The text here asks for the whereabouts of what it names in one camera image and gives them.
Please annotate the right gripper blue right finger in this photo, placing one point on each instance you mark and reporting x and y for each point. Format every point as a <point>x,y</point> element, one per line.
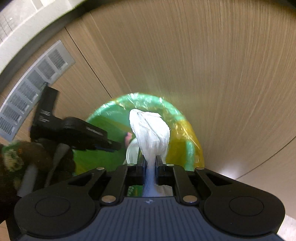
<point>176,177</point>

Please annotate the pink purple sponge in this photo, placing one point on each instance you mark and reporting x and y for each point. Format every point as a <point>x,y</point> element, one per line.
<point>128,138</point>

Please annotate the white paper noodle cup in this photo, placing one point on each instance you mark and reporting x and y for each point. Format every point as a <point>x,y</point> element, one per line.
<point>132,152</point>

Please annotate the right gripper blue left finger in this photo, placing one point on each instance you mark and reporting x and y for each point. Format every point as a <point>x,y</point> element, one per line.
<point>119,181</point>

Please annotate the green trash bin with bag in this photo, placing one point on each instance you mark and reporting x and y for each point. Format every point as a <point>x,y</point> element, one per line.
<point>184,148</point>

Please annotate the cabinet door vent grille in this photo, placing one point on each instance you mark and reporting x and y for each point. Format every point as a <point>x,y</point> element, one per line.
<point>27,91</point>

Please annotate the clear plastic bag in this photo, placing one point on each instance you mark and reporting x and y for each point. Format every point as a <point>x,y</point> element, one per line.
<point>153,136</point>

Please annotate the gloved left hand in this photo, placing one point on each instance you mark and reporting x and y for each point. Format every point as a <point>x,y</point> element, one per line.
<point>17,156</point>

